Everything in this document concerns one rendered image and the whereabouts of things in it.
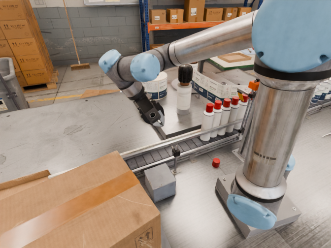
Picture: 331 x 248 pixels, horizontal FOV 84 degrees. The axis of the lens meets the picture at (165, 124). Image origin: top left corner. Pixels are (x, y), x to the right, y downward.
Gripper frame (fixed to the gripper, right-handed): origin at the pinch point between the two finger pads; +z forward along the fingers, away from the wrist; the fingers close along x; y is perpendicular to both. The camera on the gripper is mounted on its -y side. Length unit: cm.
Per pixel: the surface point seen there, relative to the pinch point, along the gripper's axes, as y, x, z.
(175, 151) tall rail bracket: -9.9, 2.6, 7.3
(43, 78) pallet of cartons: 319, 118, 27
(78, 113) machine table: 63, 40, 1
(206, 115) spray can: -1.2, -18.6, 11.5
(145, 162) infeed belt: -2.3, 16.6, 9.1
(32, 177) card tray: 13, 59, -12
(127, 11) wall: 437, -96, 50
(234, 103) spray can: -0.8, -34.1, 17.7
